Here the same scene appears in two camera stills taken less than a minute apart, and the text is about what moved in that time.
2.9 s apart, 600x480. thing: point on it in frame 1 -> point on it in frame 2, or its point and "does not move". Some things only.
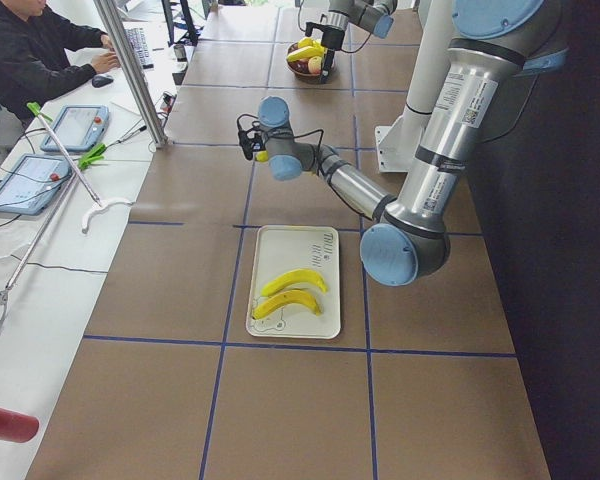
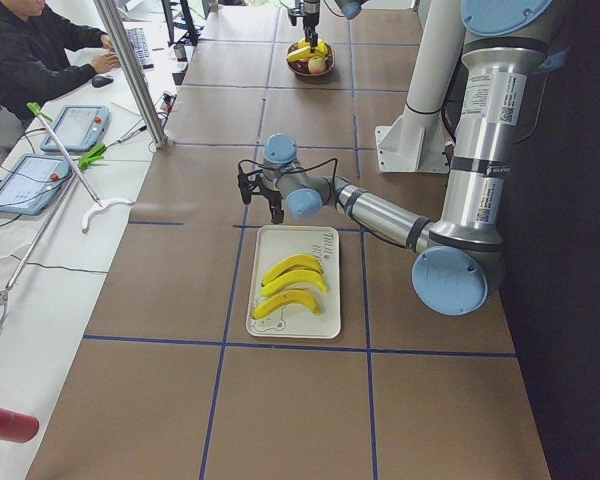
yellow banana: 262,155 -> 300,259
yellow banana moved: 295,275 does not move
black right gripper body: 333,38 -> 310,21
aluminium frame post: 134,72 does not move
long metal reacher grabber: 90,152 does not move
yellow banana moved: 288,297 does not move
